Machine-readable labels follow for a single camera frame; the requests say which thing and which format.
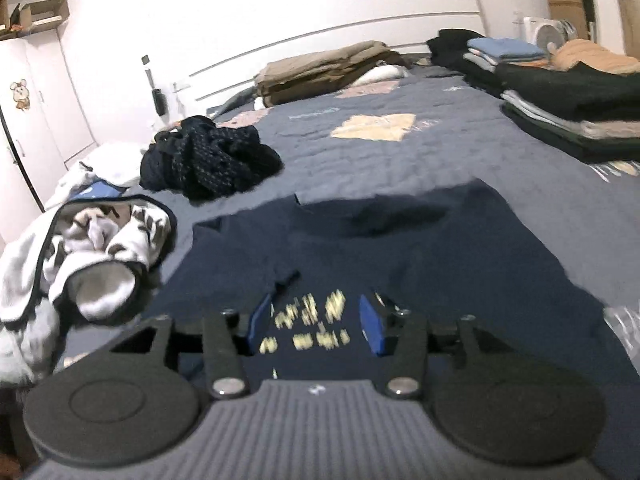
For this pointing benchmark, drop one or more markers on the white headboard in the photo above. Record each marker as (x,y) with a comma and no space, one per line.
(325,35)

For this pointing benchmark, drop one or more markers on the beige curtain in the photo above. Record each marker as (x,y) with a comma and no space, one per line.
(627,5)

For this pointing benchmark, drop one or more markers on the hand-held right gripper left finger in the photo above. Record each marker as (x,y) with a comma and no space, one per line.
(260,325)

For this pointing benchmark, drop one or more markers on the navy blue shirt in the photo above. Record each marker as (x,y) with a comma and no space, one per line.
(450,260)

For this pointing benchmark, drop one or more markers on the folded clothes stack black top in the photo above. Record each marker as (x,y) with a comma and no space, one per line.
(575,105)

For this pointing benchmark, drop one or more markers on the cartoon mouse sticker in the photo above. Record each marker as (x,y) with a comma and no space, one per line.
(19,95)

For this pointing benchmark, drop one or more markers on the light grey garment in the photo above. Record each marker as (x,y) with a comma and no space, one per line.
(30,350)

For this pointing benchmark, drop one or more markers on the white wardrobe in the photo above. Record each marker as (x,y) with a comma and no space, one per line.
(45,125)

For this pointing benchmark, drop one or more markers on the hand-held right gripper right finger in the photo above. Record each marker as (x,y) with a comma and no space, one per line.
(372,325)

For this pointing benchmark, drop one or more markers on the grey-blue printed quilt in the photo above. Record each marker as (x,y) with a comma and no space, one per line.
(375,160)

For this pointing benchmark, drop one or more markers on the white pillow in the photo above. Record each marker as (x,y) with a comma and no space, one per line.
(385,74)

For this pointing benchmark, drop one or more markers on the folded brown blankets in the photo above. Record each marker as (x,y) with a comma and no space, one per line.
(325,72)

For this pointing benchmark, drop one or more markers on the folded clothes stack blue top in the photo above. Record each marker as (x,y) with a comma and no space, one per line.
(500,52)

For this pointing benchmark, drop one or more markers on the small cardboard box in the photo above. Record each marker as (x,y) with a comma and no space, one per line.
(45,15)

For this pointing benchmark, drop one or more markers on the black wall-mounted device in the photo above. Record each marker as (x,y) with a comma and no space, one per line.
(160,102)

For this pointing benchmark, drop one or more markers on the light blue garment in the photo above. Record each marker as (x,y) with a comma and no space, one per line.
(97,191)

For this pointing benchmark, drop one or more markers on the white crumpled garment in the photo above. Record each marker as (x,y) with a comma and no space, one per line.
(105,165)

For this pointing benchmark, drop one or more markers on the white fan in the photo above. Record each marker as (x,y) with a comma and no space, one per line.
(547,35)

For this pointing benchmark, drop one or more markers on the black dotted knit sweater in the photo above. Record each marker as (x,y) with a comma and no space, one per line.
(210,160)

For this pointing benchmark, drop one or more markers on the white fleece hoodie dark print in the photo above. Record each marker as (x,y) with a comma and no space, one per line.
(100,260)

